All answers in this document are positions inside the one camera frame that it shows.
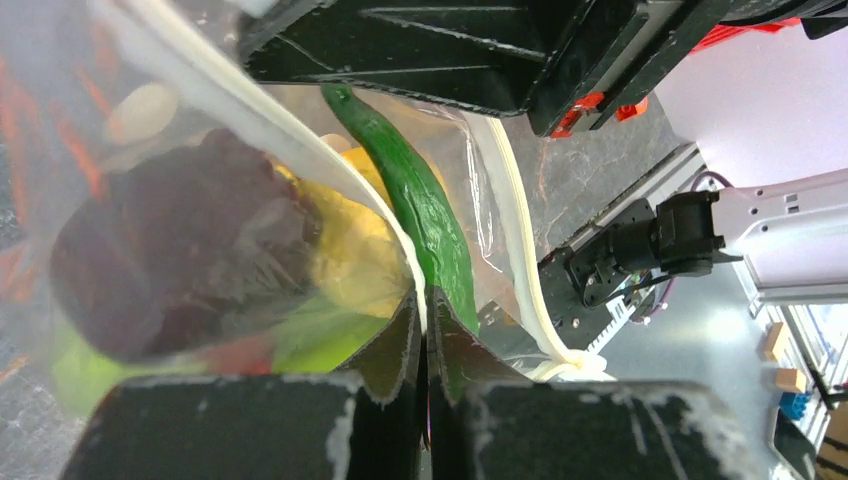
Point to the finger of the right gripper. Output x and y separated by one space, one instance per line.
489 57

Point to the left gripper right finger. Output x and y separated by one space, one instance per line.
487 421

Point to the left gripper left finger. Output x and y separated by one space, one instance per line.
359 422

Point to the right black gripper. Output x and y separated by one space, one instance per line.
614 53

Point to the yellow lemon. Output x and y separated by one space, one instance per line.
359 265

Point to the green chili pepper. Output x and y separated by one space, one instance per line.
420 203

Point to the clear dotted zip bag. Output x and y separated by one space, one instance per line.
94 87

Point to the red apple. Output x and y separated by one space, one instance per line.
243 356

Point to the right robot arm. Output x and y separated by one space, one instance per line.
690 235

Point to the red plastic basket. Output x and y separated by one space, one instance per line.
722 33

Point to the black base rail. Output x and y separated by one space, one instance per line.
589 296

